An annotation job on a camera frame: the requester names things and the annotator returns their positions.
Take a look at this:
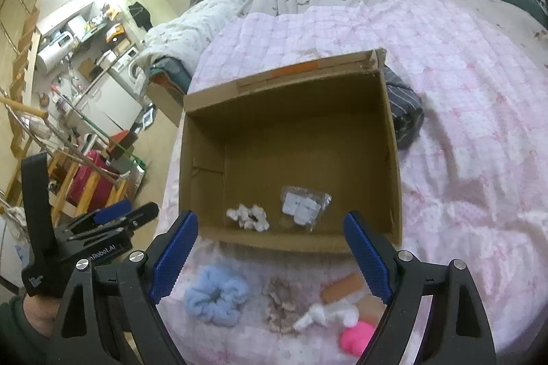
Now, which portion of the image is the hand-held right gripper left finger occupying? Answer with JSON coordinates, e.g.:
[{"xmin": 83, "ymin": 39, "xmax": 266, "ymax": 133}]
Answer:
[{"xmin": 55, "ymin": 211, "xmax": 200, "ymax": 365}]

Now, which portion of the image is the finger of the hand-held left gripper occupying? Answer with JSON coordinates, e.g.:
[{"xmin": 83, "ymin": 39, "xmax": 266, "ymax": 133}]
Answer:
[
  {"xmin": 71, "ymin": 202, "xmax": 160, "ymax": 241},
  {"xmin": 64, "ymin": 200, "xmax": 133, "ymax": 233}
]

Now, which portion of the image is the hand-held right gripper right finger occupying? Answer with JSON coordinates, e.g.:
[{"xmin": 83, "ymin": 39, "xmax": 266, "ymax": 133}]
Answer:
[{"xmin": 342, "ymin": 211, "xmax": 497, "ymax": 365}]

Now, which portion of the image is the tan cloth piece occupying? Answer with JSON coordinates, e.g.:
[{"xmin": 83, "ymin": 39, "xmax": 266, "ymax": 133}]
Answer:
[{"xmin": 321, "ymin": 271, "xmax": 386, "ymax": 320}]

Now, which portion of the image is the light blue scrunchie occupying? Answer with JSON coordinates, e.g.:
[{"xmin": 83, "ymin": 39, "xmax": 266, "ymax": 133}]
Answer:
[{"xmin": 184, "ymin": 264, "xmax": 250, "ymax": 326}]

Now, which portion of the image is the white fluffy hair tie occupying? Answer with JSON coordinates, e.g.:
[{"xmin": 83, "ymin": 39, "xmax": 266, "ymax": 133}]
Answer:
[{"xmin": 293, "ymin": 301, "xmax": 360, "ymax": 332}]

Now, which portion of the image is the bright pink soft ball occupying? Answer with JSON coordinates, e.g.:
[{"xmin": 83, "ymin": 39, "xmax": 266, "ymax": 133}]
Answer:
[{"xmin": 339, "ymin": 320, "xmax": 377, "ymax": 357}]

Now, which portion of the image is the beige brown scrunchie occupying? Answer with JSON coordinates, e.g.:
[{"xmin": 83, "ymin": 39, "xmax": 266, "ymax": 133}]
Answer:
[{"xmin": 262, "ymin": 277, "xmax": 304, "ymax": 333}]

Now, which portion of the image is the person's left forearm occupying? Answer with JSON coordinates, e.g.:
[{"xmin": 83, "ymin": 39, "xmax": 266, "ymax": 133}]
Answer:
[{"xmin": 0, "ymin": 294, "xmax": 65, "ymax": 365}]

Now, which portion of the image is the red bag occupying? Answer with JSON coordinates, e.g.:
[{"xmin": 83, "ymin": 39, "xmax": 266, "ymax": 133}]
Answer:
[{"xmin": 68, "ymin": 151, "xmax": 118, "ymax": 207}]

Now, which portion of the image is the yellow wooden rack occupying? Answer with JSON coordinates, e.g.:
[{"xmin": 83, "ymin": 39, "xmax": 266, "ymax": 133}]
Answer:
[{"xmin": 47, "ymin": 151, "xmax": 129, "ymax": 220}]

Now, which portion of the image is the clear plastic packet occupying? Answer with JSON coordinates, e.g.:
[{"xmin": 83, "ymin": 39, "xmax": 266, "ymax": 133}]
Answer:
[{"xmin": 280, "ymin": 186, "xmax": 332, "ymax": 232}]

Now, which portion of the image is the white scrunchie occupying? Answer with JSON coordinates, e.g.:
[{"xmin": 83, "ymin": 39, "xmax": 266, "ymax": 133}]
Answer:
[{"xmin": 226, "ymin": 203, "xmax": 270, "ymax": 231}]

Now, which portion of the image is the white low cabinet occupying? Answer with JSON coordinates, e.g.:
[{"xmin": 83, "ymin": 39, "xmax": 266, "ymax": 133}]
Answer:
[{"xmin": 75, "ymin": 71, "xmax": 144, "ymax": 134}]

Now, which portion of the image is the brown bedside cardboard box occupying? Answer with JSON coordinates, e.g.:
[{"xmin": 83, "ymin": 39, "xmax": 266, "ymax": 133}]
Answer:
[{"xmin": 147, "ymin": 69, "xmax": 189, "ymax": 128}]

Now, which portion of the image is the wooden pole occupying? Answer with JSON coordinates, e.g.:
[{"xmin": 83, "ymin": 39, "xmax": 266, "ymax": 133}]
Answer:
[{"xmin": 0, "ymin": 95, "xmax": 50, "ymax": 119}]

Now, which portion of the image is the white washing machine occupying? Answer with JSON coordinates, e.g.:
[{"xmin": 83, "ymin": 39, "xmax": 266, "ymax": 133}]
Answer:
[{"xmin": 112, "ymin": 48, "xmax": 148, "ymax": 96}]

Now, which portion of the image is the dark striped cloth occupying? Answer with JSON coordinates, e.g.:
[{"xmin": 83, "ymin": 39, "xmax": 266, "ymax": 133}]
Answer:
[{"xmin": 382, "ymin": 66, "xmax": 424, "ymax": 149}]

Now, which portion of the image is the pink checked blanket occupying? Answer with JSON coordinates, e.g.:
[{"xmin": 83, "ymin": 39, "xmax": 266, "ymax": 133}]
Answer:
[{"xmin": 154, "ymin": 0, "xmax": 548, "ymax": 365}]

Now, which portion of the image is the white water heater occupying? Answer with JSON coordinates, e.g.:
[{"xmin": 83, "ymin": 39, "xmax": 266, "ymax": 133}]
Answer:
[{"xmin": 36, "ymin": 46, "xmax": 71, "ymax": 72}]

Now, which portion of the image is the black hanging garment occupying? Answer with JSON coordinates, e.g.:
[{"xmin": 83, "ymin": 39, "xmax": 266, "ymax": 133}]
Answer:
[{"xmin": 128, "ymin": 2, "xmax": 153, "ymax": 29}]

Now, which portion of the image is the white floral bed sheet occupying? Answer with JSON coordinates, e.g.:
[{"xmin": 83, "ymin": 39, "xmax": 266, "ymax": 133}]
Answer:
[{"xmin": 437, "ymin": 0, "xmax": 548, "ymax": 70}]

